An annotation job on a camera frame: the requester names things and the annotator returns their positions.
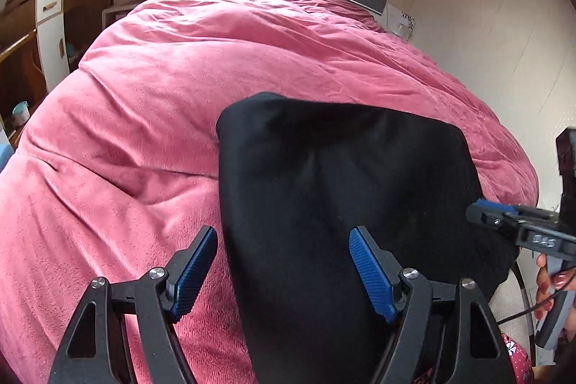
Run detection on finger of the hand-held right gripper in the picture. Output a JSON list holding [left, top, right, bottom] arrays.
[[465, 198, 523, 239]]

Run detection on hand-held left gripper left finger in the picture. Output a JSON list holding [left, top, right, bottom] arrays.
[[49, 226, 219, 384]]

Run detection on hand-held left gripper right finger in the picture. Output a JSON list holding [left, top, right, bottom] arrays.
[[348, 226, 516, 384]]

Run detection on black pants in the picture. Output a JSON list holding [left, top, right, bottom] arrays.
[[216, 91, 523, 384]]

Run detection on person's right hand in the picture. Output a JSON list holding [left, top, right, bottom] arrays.
[[535, 253, 576, 322]]

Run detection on pink spotted pajama clothing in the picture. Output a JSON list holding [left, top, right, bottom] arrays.
[[411, 332, 537, 384]]

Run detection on pink fleece blanket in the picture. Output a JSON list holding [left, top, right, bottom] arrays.
[[0, 0, 540, 384]]

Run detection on light blue cup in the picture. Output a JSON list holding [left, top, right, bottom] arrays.
[[12, 101, 31, 128]]

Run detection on white side table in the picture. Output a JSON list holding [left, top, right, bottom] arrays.
[[102, 3, 136, 30]]

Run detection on white cabinet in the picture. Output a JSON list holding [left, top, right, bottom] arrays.
[[35, 0, 71, 82]]

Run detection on wooden desk cabinet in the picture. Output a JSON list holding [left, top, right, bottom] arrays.
[[0, 0, 113, 133]]

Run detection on black cable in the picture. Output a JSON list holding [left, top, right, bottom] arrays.
[[496, 262, 555, 327]]

